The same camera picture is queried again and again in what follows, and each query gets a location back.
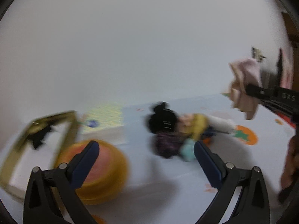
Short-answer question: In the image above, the wall socket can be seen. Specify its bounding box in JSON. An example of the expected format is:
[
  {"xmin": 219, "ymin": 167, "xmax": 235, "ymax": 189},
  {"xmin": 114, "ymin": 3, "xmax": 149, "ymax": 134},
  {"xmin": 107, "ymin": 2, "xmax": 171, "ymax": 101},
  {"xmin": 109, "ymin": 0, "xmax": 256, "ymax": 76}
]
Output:
[{"xmin": 251, "ymin": 47, "xmax": 267, "ymax": 63}]

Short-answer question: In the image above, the yellow sock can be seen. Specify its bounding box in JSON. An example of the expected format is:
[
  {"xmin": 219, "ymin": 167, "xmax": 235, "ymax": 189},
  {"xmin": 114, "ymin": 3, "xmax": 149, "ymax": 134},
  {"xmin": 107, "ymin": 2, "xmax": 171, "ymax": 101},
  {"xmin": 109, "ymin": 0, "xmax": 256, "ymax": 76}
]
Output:
[{"xmin": 187, "ymin": 113, "xmax": 210, "ymax": 141}]

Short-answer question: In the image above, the pink bag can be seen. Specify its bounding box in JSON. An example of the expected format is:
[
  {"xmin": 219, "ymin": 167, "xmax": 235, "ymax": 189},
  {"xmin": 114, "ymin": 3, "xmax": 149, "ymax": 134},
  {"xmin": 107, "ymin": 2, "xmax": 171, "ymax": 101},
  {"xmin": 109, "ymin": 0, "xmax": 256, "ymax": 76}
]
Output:
[{"xmin": 281, "ymin": 49, "xmax": 294, "ymax": 89}]

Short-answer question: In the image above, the white dotted cloth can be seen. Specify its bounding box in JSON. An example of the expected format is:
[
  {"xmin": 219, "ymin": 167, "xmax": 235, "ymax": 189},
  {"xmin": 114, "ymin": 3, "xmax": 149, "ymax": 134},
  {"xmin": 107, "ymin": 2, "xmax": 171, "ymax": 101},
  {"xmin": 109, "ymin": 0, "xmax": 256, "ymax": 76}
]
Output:
[{"xmin": 206, "ymin": 115, "xmax": 237, "ymax": 134}]

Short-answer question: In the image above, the teal soft hair tie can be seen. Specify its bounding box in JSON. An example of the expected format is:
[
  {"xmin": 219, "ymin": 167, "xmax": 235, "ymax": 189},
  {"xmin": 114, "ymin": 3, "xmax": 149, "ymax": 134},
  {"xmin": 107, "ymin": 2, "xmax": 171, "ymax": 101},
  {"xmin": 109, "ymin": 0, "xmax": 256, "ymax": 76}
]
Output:
[{"xmin": 179, "ymin": 139, "xmax": 199, "ymax": 162}]

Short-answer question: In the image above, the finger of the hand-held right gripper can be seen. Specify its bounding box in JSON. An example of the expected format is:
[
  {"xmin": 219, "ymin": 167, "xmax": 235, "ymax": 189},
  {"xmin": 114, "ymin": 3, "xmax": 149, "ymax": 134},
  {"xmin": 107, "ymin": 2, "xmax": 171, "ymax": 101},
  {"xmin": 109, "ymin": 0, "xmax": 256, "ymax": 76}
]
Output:
[
  {"xmin": 258, "ymin": 98, "xmax": 299, "ymax": 122},
  {"xmin": 246, "ymin": 83, "xmax": 279, "ymax": 100}
]

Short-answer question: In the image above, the dotted yellow tissue pack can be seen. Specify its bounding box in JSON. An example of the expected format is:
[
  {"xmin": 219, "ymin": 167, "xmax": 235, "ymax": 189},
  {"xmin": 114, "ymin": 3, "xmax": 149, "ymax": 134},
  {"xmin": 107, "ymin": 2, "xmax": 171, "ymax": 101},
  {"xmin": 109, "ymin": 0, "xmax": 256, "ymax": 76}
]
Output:
[{"xmin": 79, "ymin": 101, "xmax": 128, "ymax": 145}]

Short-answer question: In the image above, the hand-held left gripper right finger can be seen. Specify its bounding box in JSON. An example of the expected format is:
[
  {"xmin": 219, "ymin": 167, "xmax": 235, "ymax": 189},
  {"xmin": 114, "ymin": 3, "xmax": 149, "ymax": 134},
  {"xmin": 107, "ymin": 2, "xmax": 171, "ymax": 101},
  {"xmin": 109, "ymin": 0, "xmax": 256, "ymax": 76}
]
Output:
[{"xmin": 194, "ymin": 140, "xmax": 271, "ymax": 224}]

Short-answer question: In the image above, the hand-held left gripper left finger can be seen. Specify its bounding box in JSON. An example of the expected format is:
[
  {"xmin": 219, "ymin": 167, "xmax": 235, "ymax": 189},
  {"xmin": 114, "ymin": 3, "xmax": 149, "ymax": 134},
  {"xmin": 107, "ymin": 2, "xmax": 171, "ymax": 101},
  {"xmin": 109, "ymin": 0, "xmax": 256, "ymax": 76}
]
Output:
[{"xmin": 23, "ymin": 140, "xmax": 100, "ymax": 224}]

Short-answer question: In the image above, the black sock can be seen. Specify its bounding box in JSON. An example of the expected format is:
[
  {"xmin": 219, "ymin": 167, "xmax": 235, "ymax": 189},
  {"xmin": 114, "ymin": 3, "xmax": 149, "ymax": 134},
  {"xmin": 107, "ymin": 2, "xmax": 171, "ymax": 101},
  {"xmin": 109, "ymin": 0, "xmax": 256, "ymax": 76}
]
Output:
[{"xmin": 28, "ymin": 125, "xmax": 54, "ymax": 150}]

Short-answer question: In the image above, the person's right hand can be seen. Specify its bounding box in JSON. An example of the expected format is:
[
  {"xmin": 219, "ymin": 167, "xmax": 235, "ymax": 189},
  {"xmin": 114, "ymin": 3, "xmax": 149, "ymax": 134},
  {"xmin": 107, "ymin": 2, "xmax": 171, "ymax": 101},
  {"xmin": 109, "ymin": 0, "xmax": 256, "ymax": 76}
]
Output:
[{"xmin": 278, "ymin": 131, "xmax": 299, "ymax": 204}]

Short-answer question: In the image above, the brown wooden door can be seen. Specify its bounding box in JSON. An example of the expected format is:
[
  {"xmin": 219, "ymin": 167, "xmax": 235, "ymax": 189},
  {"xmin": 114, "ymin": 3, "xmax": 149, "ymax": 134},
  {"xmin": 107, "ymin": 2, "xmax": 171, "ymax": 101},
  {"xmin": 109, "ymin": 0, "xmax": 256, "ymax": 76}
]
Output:
[{"xmin": 281, "ymin": 12, "xmax": 299, "ymax": 43}]

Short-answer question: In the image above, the black scrunchie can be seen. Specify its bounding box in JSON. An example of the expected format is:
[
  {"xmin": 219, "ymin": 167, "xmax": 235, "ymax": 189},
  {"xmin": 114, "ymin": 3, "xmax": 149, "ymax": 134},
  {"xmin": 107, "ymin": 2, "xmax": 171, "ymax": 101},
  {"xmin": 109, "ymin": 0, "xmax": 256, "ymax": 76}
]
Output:
[{"xmin": 146, "ymin": 101, "xmax": 181, "ymax": 136}]

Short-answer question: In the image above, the blue scrunchie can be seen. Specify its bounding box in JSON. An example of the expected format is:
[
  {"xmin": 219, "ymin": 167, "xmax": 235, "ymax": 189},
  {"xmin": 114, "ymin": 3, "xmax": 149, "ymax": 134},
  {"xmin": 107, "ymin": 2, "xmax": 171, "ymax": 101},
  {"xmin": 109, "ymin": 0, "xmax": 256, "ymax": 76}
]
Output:
[{"xmin": 203, "ymin": 126, "xmax": 218, "ymax": 139}]

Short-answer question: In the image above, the red plastic bag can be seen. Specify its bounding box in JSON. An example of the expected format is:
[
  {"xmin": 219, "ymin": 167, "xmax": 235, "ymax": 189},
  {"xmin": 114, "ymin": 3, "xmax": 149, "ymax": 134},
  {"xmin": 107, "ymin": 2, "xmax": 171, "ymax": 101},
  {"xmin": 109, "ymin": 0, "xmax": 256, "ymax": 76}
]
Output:
[{"xmin": 278, "ymin": 113, "xmax": 297, "ymax": 129}]

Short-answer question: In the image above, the pink cloth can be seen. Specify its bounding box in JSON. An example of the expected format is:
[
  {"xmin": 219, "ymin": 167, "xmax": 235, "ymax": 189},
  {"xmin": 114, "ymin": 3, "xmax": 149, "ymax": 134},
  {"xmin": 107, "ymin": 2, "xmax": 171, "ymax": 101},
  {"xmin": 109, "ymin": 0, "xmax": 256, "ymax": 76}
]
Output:
[{"xmin": 228, "ymin": 58, "xmax": 263, "ymax": 120}]

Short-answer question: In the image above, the gold tin box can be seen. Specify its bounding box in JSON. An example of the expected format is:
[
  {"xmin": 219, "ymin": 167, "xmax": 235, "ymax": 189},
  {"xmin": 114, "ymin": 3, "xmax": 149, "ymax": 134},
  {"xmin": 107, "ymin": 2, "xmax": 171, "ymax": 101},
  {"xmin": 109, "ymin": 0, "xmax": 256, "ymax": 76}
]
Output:
[{"xmin": 0, "ymin": 111, "xmax": 81, "ymax": 197}]

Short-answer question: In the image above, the purple scrunchie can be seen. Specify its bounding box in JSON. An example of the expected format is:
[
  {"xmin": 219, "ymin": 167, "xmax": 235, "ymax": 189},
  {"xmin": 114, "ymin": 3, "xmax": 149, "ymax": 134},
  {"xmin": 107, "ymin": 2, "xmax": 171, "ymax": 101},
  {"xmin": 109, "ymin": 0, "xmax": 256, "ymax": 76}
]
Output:
[{"xmin": 152, "ymin": 132, "xmax": 185, "ymax": 159}]

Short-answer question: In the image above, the persimmon print tablecloth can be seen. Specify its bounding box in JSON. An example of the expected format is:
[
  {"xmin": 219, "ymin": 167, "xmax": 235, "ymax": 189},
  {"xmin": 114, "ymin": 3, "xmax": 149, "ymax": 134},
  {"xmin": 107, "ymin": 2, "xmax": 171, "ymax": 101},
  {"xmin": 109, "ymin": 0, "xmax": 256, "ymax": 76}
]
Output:
[{"xmin": 0, "ymin": 93, "xmax": 299, "ymax": 224}]

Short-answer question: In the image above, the round yellow pink-lid container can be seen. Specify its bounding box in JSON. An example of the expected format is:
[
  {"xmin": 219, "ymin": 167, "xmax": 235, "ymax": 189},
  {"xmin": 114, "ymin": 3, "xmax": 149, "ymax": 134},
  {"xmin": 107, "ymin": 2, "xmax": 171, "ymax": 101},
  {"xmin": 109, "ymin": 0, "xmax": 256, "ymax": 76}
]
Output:
[{"xmin": 55, "ymin": 139, "xmax": 129, "ymax": 205}]

